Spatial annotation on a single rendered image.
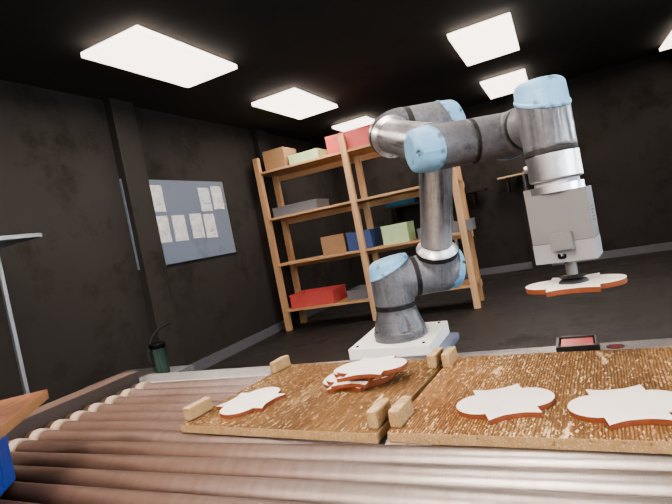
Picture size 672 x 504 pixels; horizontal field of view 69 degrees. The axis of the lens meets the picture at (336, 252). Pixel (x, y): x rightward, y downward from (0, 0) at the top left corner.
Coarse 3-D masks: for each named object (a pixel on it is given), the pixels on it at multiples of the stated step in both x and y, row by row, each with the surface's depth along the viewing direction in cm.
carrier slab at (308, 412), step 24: (408, 360) 104; (264, 384) 107; (288, 384) 104; (312, 384) 100; (384, 384) 91; (408, 384) 89; (216, 408) 97; (288, 408) 88; (312, 408) 86; (336, 408) 84; (360, 408) 82; (192, 432) 90; (216, 432) 87; (240, 432) 84; (264, 432) 81; (288, 432) 78; (312, 432) 76; (336, 432) 74; (360, 432) 72; (384, 432) 73
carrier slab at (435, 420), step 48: (432, 384) 86; (480, 384) 82; (528, 384) 78; (576, 384) 74; (624, 384) 71; (432, 432) 67; (480, 432) 64; (528, 432) 62; (576, 432) 60; (624, 432) 57
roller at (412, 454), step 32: (32, 448) 102; (64, 448) 97; (96, 448) 93; (128, 448) 90; (160, 448) 86; (192, 448) 83; (224, 448) 81; (256, 448) 78; (288, 448) 75; (320, 448) 73; (352, 448) 71; (384, 448) 69; (416, 448) 67; (448, 448) 65; (480, 448) 63; (512, 448) 62
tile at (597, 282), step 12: (588, 276) 76; (600, 276) 74; (612, 276) 72; (624, 276) 70; (528, 288) 75; (540, 288) 74; (552, 288) 72; (564, 288) 70; (576, 288) 69; (588, 288) 68; (600, 288) 67
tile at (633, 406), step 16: (576, 400) 66; (592, 400) 66; (608, 400) 65; (624, 400) 64; (640, 400) 63; (656, 400) 62; (576, 416) 63; (592, 416) 61; (608, 416) 60; (624, 416) 59; (640, 416) 59; (656, 416) 58
